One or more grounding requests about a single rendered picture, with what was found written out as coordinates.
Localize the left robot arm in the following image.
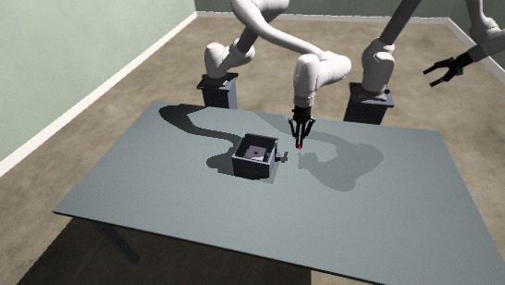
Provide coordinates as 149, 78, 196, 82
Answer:
352, 0, 505, 101

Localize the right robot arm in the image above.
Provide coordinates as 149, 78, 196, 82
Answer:
202, 0, 351, 107

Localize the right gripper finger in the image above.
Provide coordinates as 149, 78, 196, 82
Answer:
288, 118, 301, 148
300, 117, 315, 148

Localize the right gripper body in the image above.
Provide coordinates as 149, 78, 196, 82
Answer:
292, 106, 312, 124

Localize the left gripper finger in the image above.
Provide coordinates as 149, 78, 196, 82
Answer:
429, 63, 462, 87
423, 57, 454, 74

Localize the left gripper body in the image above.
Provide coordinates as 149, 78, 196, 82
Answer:
448, 52, 474, 69

